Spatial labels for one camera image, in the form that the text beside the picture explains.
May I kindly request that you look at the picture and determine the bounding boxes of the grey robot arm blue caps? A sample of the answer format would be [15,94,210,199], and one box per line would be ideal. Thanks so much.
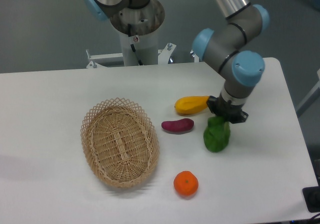
[84,0,270,124]

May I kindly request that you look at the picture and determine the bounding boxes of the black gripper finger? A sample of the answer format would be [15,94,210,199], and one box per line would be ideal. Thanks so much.
[228,110,249,124]
[206,95,218,114]

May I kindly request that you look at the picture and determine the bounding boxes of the green leafy vegetable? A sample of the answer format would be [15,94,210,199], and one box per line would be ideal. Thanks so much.
[203,116,231,153]

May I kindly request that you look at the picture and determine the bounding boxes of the black device at table edge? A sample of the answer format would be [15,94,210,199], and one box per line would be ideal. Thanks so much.
[302,186,320,213]

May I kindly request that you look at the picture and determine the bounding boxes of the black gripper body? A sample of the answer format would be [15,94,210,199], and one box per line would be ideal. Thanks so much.
[215,95,244,122]

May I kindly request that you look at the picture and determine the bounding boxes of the orange mandarin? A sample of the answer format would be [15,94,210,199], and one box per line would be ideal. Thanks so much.
[173,170,199,197]

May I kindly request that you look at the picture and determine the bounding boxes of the white frame leg at right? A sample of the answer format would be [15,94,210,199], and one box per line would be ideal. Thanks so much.
[295,69,320,118]

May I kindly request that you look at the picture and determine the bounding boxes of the woven wicker basket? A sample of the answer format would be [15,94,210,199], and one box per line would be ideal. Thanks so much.
[80,97,160,189]

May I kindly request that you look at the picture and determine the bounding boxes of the purple sweet potato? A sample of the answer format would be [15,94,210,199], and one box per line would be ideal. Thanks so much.
[161,118,194,134]

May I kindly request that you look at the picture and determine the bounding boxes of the black cable on pedestal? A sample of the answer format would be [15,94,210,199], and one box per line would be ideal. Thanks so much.
[126,23,144,66]

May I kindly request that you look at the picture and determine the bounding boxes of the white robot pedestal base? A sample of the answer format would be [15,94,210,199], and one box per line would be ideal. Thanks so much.
[84,0,170,66]

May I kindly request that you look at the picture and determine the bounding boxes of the yellow papaya half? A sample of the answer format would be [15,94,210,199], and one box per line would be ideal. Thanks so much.
[174,96,209,115]

